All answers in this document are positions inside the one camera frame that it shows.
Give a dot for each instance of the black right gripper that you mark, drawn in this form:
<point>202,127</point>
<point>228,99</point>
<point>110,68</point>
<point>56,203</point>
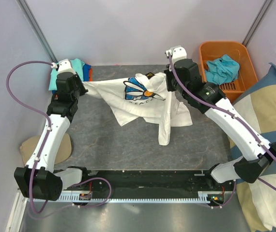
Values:
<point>170,86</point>

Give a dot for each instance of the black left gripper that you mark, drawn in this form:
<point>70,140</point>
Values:
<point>82,90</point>

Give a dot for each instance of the white printed t shirt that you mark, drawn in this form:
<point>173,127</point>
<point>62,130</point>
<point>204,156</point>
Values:
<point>145,96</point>

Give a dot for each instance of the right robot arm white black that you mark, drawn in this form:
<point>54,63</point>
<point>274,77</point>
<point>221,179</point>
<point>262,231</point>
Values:
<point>257,152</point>

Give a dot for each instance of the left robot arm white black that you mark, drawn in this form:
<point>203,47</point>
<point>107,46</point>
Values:
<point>37,179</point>

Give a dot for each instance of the folded mint green t shirt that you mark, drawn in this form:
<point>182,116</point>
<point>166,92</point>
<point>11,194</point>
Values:
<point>77,65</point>

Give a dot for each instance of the folded blue t shirt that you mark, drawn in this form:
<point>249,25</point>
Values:
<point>86,72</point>

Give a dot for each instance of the folded orange t shirt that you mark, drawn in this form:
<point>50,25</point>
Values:
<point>90,74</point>

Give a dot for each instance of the orange plastic basket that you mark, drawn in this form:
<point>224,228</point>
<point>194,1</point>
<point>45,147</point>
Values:
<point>209,51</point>

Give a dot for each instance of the crumpled teal t shirt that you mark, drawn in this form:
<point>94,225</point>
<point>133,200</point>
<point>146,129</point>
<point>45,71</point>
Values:
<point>222,70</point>

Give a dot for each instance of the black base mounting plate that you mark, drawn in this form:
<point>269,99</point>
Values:
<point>146,184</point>

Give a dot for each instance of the blue beige checked pillow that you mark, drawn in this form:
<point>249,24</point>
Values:
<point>258,107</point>

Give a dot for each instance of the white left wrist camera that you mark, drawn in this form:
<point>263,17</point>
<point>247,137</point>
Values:
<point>63,66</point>

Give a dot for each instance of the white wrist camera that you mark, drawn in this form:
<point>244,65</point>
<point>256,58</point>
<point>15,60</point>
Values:
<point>63,66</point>
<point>176,53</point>

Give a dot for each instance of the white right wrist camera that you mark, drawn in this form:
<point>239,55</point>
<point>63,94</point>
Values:
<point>176,53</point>

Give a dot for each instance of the left aluminium corner post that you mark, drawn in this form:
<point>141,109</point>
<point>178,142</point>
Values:
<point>36,28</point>

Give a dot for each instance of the aluminium corner post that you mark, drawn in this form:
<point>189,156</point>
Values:
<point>36,28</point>
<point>257,21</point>

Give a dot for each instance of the right aluminium corner post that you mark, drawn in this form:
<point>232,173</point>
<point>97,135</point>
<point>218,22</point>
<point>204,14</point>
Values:
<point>257,21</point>

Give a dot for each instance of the slotted white cable duct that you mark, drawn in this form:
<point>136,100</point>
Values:
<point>83,197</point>

